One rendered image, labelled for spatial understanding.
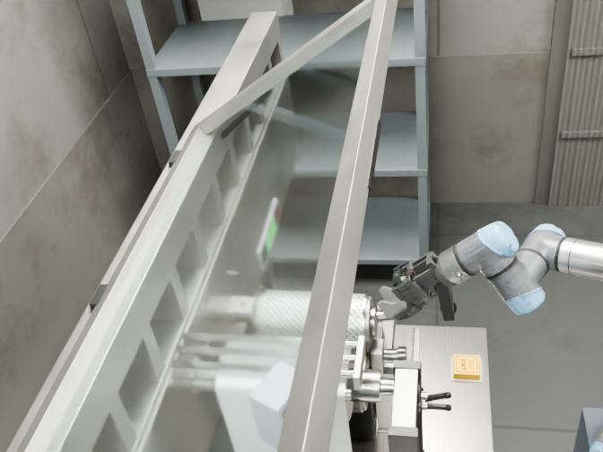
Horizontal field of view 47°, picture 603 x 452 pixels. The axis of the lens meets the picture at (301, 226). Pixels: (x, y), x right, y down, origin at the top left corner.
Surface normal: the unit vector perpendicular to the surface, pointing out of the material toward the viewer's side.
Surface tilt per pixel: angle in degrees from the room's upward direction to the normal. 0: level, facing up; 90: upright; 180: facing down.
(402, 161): 0
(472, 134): 90
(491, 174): 90
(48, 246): 90
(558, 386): 0
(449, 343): 0
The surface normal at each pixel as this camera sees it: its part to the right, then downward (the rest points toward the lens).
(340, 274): 0.75, -0.42
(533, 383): -0.12, -0.78
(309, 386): -0.64, -0.65
